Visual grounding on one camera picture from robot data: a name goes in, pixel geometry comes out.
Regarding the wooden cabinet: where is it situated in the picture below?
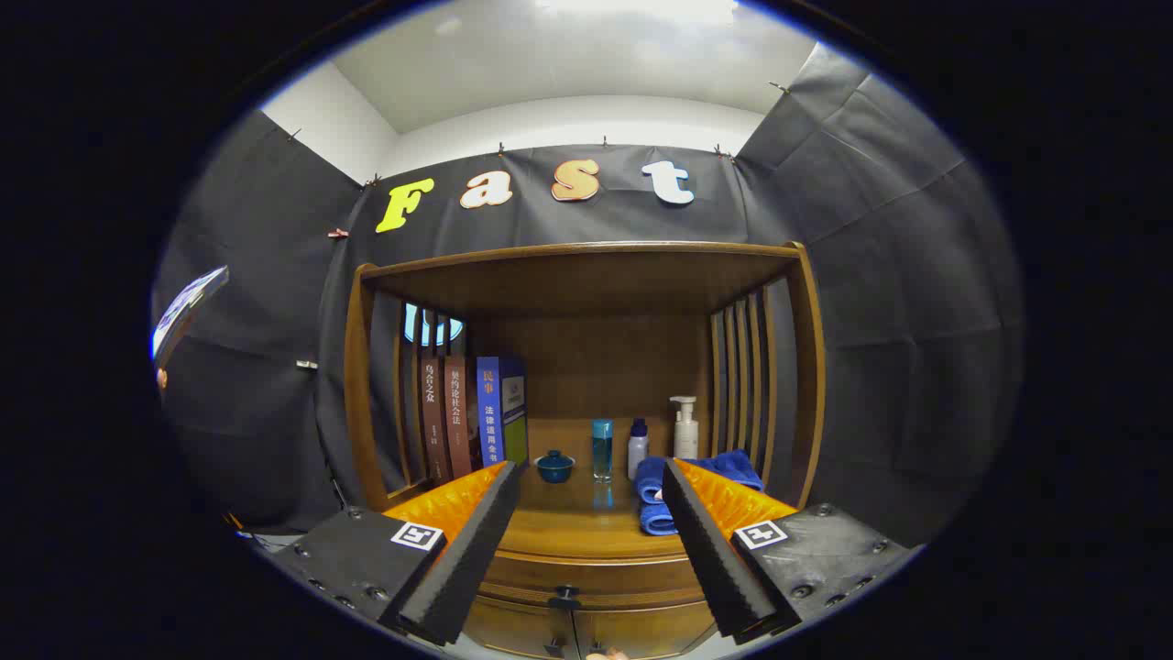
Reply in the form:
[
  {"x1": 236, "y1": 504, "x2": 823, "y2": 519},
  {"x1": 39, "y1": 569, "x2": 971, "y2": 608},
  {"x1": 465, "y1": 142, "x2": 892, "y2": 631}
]
[{"x1": 344, "y1": 241, "x2": 828, "y2": 660}]

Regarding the white pump bottle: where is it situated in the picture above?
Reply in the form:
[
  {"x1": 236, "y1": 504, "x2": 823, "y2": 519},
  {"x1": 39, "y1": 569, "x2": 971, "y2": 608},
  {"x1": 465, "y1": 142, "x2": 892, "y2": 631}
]
[{"x1": 669, "y1": 395, "x2": 700, "y2": 461}]

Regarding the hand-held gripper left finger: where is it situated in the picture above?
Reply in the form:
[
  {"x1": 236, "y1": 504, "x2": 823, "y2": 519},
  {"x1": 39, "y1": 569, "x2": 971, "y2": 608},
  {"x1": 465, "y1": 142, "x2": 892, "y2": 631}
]
[{"x1": 270, "y1": 460, "x2": 523, "y2": 646}]

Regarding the blue towel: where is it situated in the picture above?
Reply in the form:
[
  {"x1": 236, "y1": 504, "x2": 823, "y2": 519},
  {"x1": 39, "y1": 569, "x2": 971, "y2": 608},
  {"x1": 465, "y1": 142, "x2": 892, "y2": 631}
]
[{"x1": 635, "y1": 448, "x2": 765, "y2": 536}]

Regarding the blue book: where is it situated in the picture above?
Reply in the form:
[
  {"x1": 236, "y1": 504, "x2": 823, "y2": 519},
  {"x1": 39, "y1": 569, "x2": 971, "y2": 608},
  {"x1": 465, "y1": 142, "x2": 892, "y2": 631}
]
[{"x1": 476, "y1": 356, "x2": 530, "y2": 468}]

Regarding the wooden drawer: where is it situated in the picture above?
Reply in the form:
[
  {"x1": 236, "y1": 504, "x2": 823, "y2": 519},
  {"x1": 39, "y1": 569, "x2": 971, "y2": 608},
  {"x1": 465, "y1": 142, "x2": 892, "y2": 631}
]
[{"x1": 478, "y1": 548, "x2": 716, "y2": 613}]

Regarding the black backdrop cloth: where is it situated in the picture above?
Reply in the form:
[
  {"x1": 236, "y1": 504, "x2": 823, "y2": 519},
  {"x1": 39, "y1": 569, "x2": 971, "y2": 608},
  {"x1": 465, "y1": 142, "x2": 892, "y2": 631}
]
[{"x1": 151, "y1": 41, "x2": 1023, "y2": 551}]

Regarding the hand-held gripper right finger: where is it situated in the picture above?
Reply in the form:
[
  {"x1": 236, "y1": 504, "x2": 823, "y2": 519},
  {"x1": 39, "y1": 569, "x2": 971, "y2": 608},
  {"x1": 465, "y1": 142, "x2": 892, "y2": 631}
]
[{"x1": 662, "y1": 457, "x2": 917, "y2": 644}]

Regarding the wooden countertop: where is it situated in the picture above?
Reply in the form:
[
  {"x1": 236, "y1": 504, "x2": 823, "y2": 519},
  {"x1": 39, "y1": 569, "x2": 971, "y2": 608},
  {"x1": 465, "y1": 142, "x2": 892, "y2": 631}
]
[{"x1": 385, "y1": 417, "x2": 798, "y2": 560}]

